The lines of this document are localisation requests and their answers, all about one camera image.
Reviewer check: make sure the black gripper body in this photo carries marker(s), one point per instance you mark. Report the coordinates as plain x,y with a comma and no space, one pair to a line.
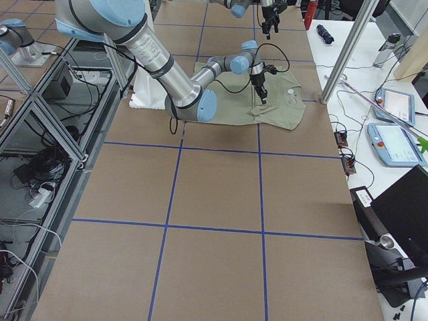
257,80
268,15

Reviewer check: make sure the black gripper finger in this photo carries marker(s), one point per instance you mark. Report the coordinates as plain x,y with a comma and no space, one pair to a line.
263,97

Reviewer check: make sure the olive green long-sleeve shirt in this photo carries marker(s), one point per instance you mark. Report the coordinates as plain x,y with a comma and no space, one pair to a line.
238,104

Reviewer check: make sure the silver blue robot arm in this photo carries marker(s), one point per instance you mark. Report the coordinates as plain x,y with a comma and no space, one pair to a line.
239,7
126,23

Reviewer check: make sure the red fire extinguisher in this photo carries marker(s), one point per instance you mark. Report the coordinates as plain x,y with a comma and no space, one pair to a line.
310,13

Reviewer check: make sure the dark folded umbrella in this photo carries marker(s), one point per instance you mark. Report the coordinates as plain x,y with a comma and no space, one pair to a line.
324,34

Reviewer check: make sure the orange connector board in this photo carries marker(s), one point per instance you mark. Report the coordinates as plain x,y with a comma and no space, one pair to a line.
341,139
348,164

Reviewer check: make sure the grey water bottle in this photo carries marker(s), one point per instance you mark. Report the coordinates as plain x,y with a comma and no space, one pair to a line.
386,50

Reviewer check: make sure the far blue teach pendant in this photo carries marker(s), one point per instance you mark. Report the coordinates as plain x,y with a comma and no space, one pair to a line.
398,103

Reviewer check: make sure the blue teach pendant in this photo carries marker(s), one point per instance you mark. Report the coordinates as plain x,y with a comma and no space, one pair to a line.
393,146
398,103

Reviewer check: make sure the near blue teach pendant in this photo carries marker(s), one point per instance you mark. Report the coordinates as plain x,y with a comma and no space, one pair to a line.
393,146

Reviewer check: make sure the black monitor on stand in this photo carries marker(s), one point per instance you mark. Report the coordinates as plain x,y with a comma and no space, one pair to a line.
395,225

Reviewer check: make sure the white power strip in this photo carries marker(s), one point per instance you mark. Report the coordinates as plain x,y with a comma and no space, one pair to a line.
40,197

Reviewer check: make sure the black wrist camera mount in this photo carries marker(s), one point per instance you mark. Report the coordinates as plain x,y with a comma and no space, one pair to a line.
269,68

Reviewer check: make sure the grey aluminium frame post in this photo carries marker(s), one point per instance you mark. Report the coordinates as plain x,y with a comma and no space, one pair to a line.
367,9

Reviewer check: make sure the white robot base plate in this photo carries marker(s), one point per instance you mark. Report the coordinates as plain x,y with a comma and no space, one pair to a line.
147,92

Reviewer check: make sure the black power box under frame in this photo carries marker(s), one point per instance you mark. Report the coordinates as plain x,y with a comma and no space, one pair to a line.
59,87

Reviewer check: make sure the aluminium frame rail structure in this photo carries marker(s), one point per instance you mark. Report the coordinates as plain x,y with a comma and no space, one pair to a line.
52,144

